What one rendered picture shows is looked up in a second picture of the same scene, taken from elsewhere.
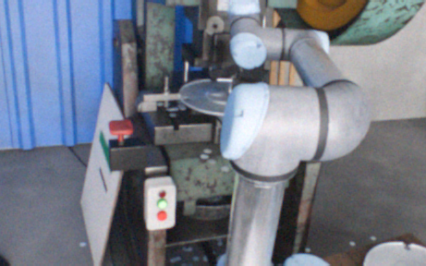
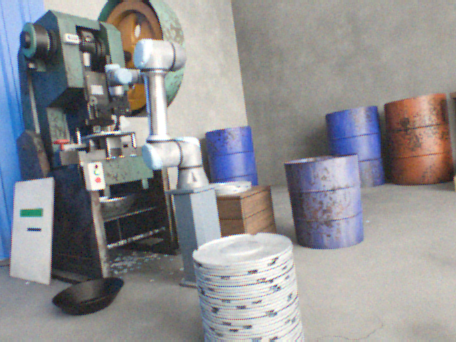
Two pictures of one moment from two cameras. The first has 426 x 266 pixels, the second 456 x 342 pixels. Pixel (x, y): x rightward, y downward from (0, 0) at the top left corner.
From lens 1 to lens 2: 1.11 m
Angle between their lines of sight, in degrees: 33
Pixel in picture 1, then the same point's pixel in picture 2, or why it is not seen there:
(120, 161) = (66, 158)
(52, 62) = not seen: outside the picture
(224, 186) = (121, 176)
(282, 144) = (161, 52)
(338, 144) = (179, 53)
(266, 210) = (162, 90)
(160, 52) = (58, 135)
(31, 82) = not seen: outside the picture
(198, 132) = (99, 154)
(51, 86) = not seen: outside the picture
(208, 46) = (91, 112)
